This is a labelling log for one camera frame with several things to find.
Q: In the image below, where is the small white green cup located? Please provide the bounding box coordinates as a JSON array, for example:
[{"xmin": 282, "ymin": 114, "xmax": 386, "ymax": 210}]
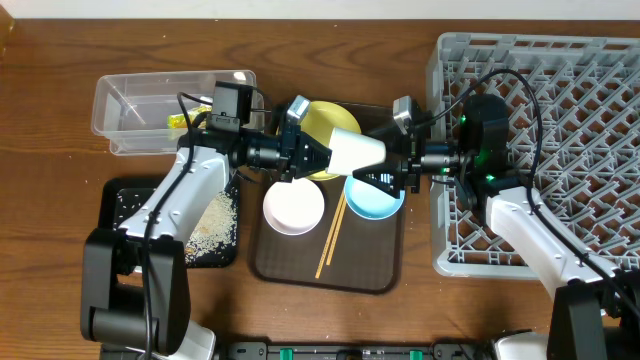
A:
[{"xmin": 326, "ymin": 128, "xmax": 386, "ymax": 176}]

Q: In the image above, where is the green yellow snack wrapper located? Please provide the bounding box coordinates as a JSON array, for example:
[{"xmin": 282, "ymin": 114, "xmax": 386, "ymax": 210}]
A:
[{"xmin": 167, "ymin": 105, "xmax": 212, "ymax": 129}]

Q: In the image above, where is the white rice bowl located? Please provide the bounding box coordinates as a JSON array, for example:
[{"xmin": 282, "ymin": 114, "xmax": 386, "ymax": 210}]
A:
[{"xmin": 263, "ymin": 179, "xmax": 325, "ymax": 236}]

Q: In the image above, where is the wooden chopstick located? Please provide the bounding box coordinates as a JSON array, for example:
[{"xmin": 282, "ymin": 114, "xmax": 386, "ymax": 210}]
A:
[
  {"xmin": 315, "ymin": 191, "xmax": 347, "ymax": 279},
  {"xmin": 326, "ymin": 192, "xmax": 347, "ymax": 266}
]

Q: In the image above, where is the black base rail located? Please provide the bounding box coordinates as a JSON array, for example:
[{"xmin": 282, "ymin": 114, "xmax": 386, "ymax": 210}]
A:
[{"xmin": 212, "ymin": 342, "xmax": 497, "ymax": 360}]

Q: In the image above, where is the light blue bowl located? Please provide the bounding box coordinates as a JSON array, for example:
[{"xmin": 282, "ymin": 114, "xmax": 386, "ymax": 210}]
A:
[{"xmin": 344, "ymin": 176, "xmax": 405, "ymax": 220}]

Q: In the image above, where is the yellow round plate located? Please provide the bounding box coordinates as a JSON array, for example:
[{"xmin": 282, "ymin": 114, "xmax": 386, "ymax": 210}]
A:
[{"xmin": 298, "ymin": 100, "xmax": 363, "ymax": 182}]

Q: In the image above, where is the black food waste tray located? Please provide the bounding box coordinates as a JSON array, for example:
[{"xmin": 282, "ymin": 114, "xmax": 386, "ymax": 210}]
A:
[{"xmin": 98, "ymin": 175, "xmax": 240, "ymax": 268}]

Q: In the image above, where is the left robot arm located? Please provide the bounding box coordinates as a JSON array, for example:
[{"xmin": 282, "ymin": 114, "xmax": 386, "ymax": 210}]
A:
[{"xmin": 80, "ymin": 113, "xmax": 331, "ymax": 359}]

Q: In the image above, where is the clear plastic waste bin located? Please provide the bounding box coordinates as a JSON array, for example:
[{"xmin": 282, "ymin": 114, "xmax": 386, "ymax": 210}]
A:
[{"xmin": 91, "ymin": 70, "xmax": 257, "ymax": 156}]

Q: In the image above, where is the grey dishwasher rack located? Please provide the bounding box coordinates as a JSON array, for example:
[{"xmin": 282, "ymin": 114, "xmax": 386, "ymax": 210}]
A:
[{"xmin": 426, "ymin": 33, "xmax": 639, "ymax": 270}]

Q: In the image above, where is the spilled rice pile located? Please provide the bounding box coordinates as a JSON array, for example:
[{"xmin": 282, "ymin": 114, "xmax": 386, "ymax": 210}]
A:
[{"xmin": 185, "ymin": 188, "xmax": 239, "ymax": 268}]

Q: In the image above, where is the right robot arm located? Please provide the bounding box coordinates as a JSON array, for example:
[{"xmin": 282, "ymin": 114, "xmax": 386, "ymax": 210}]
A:
[{"xmin": 353, "ymin": 95, "xmax": 639, "ymax": 359}]

